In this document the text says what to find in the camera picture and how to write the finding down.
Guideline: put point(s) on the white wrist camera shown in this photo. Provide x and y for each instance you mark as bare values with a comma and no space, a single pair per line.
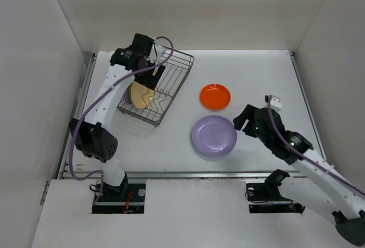
273,102
157,52

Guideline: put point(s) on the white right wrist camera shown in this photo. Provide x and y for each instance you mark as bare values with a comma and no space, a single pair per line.
273,102

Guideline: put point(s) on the beige plate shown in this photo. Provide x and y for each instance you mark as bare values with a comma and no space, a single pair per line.
141,96

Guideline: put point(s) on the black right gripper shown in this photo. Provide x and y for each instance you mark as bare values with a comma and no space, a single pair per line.
247,113

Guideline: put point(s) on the green plate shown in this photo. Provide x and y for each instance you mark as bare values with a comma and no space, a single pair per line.
129,92

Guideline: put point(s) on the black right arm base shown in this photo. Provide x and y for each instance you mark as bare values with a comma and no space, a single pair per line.
263,199

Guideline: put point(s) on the purple plate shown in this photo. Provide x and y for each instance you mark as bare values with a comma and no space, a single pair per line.
214,136
126,97

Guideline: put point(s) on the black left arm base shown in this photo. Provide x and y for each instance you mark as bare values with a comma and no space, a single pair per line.
129,199

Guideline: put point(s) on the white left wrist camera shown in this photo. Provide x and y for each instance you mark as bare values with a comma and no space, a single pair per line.
157,52

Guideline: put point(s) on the grey wire dish rack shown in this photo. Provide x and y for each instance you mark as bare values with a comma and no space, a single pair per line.
177,69

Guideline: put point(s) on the orange plate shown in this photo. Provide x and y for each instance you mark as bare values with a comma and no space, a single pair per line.
215,97

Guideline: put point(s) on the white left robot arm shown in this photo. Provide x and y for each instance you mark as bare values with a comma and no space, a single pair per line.
91,133

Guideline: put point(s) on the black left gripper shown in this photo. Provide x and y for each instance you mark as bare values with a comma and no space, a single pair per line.
150,80

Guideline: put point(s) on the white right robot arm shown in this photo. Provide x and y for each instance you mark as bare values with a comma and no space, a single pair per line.
330,195

